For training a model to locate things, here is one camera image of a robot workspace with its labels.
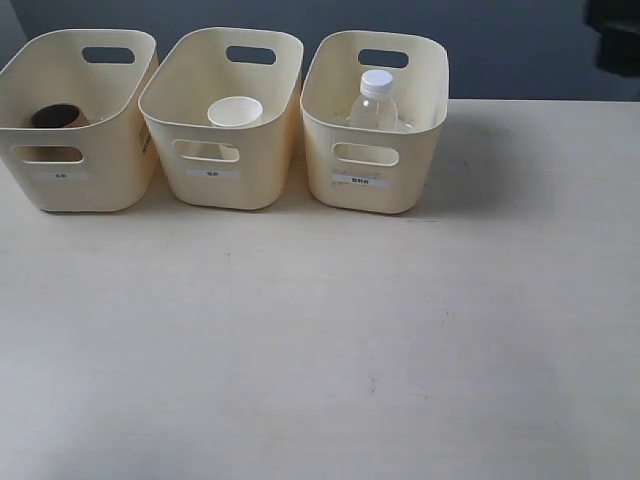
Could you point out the middle cream plastic bin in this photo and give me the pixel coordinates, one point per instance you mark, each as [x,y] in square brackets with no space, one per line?
[209,165]

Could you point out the clear plastic bottle white cap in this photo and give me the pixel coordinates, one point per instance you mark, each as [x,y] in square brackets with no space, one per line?
[375,108]

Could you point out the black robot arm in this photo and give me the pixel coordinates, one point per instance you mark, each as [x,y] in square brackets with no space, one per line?
[617,24]

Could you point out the white paper cup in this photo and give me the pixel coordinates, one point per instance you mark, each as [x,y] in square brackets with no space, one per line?
[234,112]

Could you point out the right cream plastic bin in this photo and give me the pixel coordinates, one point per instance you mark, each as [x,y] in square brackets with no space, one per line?
[372,170]

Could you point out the left cream plastic bin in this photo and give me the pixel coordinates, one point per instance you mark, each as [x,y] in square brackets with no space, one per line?
[105,166]

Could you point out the cream plastic bin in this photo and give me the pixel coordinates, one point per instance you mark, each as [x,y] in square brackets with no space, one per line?
[209,165]
[372,170]
[105,166]

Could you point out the brown wooden cup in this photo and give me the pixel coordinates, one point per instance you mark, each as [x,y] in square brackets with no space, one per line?
[57,116]

